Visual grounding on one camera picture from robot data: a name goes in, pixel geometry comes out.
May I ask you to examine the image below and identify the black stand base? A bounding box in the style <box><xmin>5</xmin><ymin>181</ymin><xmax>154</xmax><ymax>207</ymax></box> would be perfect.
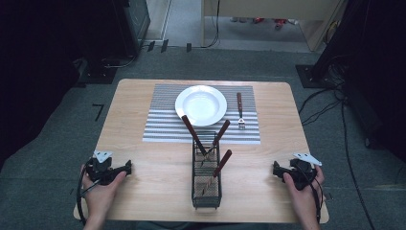
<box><xmin>76</xmin><ymin>57</ymin><xmax>119</xmax><ymax>88</ymax></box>

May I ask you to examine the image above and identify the white deep plate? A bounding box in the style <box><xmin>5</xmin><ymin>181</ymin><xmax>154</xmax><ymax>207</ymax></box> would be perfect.
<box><xmin>174</xmin><ymin>84</ymin><xmax>229</xmax><ymax>127</ymax></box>

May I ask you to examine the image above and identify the black wire cutlery basket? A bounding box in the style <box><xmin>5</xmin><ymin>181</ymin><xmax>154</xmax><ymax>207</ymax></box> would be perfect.
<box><xmin>191</xmin><ymin>130</ymin><xmax>223</xmax><ymax>211</ymax></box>

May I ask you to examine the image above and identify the person's left hand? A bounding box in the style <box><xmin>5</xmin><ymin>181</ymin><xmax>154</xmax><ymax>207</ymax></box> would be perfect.
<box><xmin>80</xmin><ymin>164</ymin><xmax>127</xmax><ymax>222</ymax></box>

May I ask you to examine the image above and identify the black hanging cable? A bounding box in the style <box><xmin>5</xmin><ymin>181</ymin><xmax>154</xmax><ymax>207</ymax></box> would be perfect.
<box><xmin>201</xmin><ymin>0</ymin><xmax>222</xmax><ymax>50</ymax></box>

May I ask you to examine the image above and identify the person's right hand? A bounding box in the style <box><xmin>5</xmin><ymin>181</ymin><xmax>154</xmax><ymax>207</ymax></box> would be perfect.
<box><xmin>282</xmin><ymin>166</ymin><xmax>326</xmax><ymax>222</ymax></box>

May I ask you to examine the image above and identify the brown-handled cutlery piece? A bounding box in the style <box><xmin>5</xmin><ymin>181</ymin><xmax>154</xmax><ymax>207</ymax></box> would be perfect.
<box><xmin>205</xmin><ymin>119</ymin><xmax>232</xmax><ymax>157</ymax></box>
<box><xmin>201</xmin><ymin>149</ymin><xmax>234</xmax><ymax>191</ymax></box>

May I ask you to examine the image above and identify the brown-handled fork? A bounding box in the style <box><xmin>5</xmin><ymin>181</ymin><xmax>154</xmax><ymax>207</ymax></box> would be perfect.
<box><xmin>236</xmin><ymin>92</ymin><xmax>247</xmax><ymax>131</ymax></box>

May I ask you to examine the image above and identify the long black floor cable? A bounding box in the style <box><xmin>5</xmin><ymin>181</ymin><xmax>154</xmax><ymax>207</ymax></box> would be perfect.
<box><xmin>340</xmin><ymin>100</ymin><xmax>377</xmax><ymax>230</ymax></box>

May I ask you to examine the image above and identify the black stand base plate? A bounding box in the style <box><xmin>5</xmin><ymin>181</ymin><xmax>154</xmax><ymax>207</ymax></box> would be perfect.
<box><xmin>294</xmin><ymin>63</ymin><xmax>329</xmax><ymax>89</ymax></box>

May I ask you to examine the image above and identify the dark equipment rack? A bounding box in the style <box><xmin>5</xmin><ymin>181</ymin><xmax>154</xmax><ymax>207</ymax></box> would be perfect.
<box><xmin>310</xmin><ymin>0</ymin><xmax>406</xmax><ymax>164</ymax></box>

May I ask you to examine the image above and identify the black cabinet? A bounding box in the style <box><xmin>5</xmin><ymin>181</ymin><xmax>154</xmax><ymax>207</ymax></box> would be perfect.
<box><xmin>109</xmin><ymin>0</ymin><xmax>151</xmax><ymax>59</ymax></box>

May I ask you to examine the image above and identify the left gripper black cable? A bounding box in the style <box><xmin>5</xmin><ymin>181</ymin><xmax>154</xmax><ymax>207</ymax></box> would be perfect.
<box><xmin>75</xmin><ymin>167</ymin><xmax>101</xmax><ymax>226</ymax></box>

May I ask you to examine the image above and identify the grey striped placemat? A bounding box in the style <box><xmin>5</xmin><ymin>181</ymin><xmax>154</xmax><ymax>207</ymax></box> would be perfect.
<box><xmin>142</xmin><ymin>83</ymin><xmax>261</xmax><ymax>145</ymax></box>

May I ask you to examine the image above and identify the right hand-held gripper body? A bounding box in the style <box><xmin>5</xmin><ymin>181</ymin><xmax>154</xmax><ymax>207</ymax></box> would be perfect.
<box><xmin>282</xmin><ymin>152</ymin><xmax>323</xmax><ymax>192</ymax></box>

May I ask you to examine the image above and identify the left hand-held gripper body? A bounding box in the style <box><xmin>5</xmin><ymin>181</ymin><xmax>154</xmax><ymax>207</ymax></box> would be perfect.
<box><xmin>84</xmin><ymin>149</ymin><xmax>127</xmax><ymax>187</ymax></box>

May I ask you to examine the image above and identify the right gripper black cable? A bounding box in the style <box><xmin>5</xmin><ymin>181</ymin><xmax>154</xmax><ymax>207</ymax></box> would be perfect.
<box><xmin>298</xmin><ymin>166</ymin><xmax>324</xmax><ymax>224</ymax></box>

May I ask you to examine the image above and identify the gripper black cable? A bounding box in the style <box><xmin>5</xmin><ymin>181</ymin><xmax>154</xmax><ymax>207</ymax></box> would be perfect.
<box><xmin>75</xmin><ymin>167</ymin><xmax>101</xmax><ymax>226</ymax></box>
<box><xmin>298</xmin><ymin>166</ymin><xmax>324</xmax><ymax>224</ymax></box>

